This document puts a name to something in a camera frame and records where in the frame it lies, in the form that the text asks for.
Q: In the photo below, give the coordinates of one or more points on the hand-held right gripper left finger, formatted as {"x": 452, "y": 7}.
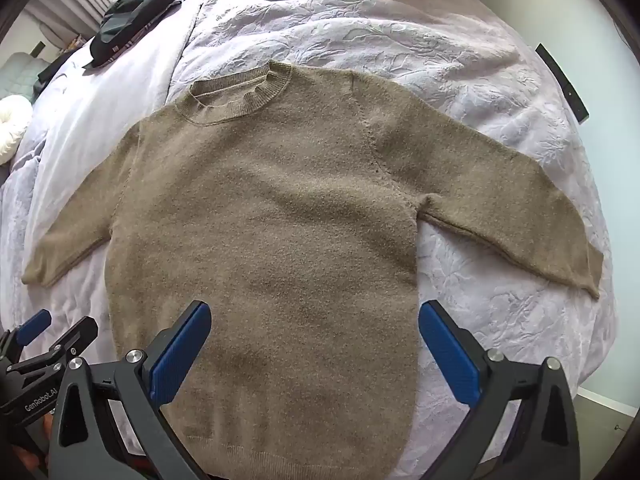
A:
{"x": 180, "y": 350}

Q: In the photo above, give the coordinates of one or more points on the grey quilted mat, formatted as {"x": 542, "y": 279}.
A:
{"x": 20, "y": 70}

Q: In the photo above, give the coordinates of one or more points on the black garment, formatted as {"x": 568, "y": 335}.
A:
{"x": 52, "y": 72}

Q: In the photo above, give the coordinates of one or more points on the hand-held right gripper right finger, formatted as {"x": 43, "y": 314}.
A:
{"x": 450, "y": 355}

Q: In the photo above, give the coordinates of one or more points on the brown knit sweater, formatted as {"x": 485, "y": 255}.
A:
{"x": 280, "y": 210}

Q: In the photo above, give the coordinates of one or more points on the person's left hand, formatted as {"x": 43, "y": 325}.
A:
{"x": 31, "y": 460}

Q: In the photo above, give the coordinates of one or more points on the dark green jacket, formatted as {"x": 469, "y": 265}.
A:
{"x": 130, "y": 15}

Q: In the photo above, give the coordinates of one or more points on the lilac fleece blanket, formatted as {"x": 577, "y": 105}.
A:
{"x": 400, "y": 35}

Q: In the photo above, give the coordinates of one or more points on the black wall socket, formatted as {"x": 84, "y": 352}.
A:
{"x": 40, "y": 50}

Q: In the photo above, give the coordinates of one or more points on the black flat bar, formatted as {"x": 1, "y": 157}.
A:
{"x": 562, "y": 85}

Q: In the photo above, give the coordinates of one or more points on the white round cushion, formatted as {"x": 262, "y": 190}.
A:
{"x": 11, "y": 125}

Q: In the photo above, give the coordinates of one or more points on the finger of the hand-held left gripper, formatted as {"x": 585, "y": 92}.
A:
{"x": 34, "y": 325}
{"x": 75, "y": 337}

